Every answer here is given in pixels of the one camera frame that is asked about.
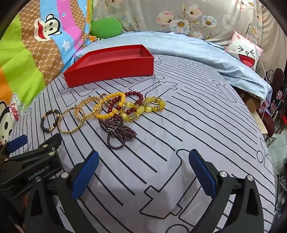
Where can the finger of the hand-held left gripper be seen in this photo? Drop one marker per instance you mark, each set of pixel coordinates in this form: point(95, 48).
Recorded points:
point(42, 151)
point(17, 143)

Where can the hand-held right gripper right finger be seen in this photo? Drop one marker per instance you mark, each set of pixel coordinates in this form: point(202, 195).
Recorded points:
point(201, 177)

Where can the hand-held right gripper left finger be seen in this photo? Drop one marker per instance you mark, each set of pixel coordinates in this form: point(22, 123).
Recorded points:
point(86, 173)

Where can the thin gold bangle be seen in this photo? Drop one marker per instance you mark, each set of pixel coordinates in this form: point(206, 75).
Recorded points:
point(66, 133)

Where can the red cardboard box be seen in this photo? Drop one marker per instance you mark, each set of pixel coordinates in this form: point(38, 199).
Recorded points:
point(107, 74)

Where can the striped grey bedsheet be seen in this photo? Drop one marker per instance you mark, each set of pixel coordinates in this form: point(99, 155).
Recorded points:
point(190, 107)

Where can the beige board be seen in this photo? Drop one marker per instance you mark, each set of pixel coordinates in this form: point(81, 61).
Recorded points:
point(260, 122)

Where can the cartoon monkey blanket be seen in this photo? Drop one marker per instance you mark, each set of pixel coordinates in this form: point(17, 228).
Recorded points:
point(33, 56)

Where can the dark metal chair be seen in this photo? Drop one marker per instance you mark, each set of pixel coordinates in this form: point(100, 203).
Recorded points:
point(278, 77)

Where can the light blue blanket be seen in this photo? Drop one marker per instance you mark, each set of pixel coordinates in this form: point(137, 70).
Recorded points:
point(190, 49)

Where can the cartoon rabbit cushion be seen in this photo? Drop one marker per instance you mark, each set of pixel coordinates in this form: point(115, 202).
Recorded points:
point(244, 51)

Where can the green pillow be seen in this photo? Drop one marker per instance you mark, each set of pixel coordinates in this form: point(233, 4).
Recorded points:
point(105, 28)

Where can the floral grey sheet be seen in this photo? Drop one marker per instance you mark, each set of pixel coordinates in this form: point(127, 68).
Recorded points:
point(179, 18)

